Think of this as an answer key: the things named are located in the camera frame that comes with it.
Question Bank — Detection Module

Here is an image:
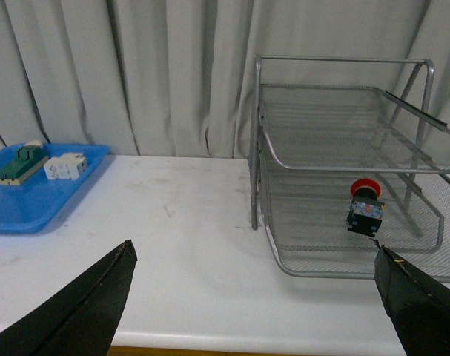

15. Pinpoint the white circuit breaker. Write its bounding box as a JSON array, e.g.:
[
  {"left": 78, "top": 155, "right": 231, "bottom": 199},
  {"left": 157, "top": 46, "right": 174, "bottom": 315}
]
[{"left": 43, "top": 153, "right": 88, "bottom": 180}]

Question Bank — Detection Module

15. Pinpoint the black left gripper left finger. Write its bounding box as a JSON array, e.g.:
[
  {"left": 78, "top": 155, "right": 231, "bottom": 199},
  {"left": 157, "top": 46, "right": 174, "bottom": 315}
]
[{"left": 0, "top": 240, "right": 137, "bottom": 355}]

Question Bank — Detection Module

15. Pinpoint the blue plastic tray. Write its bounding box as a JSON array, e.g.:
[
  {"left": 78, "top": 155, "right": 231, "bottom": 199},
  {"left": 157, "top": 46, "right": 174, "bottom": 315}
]
[{"left": 0, "top": 144, "right": 110, "bottom": 234}]

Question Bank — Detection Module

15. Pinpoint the grey curtain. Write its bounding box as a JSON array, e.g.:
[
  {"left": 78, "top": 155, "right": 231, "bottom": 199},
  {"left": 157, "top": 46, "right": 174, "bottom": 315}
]
[{"left": 0, "top": 1, "right": 450, "bottom": 158}]

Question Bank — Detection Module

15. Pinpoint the silver mesh rack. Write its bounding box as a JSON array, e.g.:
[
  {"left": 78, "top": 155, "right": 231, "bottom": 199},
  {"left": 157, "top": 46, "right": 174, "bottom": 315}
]
[{"left": 248, "top": 55, "right": 450, "bottom": 283}]

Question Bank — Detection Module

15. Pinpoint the red emergency stop button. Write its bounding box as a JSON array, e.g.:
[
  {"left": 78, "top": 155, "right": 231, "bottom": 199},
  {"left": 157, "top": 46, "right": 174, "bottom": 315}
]
[{"left": 346, "top": 178, "right": 385, "bottom": 238}]

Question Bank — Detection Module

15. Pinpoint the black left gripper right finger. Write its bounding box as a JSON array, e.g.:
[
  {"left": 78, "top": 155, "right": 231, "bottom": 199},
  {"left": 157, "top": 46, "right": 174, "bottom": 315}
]
[{"left": 374, "top": 245, "right": 450, "bottom": 355}]

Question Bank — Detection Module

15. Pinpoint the green knife switch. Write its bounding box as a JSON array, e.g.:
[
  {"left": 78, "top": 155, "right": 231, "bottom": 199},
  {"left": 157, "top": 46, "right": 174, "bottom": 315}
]
[{"left": 0, "top": 140, "right": 49, "bottom": 185}]

